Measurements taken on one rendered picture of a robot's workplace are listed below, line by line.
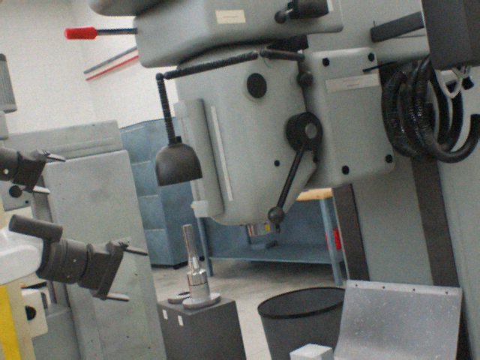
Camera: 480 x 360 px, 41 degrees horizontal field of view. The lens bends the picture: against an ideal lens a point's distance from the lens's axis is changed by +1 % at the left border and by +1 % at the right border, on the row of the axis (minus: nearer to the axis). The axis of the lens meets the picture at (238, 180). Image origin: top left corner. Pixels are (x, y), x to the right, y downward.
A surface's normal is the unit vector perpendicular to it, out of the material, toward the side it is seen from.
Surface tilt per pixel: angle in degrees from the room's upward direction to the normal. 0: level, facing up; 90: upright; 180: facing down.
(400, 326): 63
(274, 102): 90
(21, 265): 109
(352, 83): 90
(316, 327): 94
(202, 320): 90
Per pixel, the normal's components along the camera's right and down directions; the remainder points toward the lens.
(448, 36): -0.77, 0.18
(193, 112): 0.61, -0.07
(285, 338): -0.51, 0.21
